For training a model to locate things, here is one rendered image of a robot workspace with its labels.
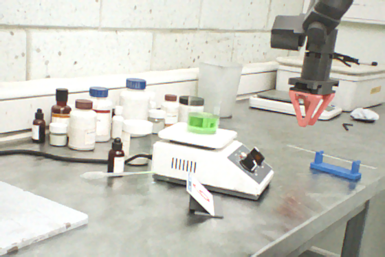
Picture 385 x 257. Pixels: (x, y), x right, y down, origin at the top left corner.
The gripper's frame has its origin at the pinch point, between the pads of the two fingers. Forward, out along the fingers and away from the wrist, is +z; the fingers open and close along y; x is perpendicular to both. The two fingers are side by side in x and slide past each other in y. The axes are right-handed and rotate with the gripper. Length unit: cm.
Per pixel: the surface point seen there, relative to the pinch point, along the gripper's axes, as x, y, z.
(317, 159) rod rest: 4.3, 0.7, 7.0
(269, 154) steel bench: -7.3, 0.8, 9.0
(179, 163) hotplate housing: -4.1, 35.8, 5.1
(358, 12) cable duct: -42, -105, -23
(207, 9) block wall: -56, -33, -20
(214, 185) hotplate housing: 2.2, 33.2, 7.7
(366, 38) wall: -39, -110, -14
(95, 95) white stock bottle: -35.0, 29.0, -1.1
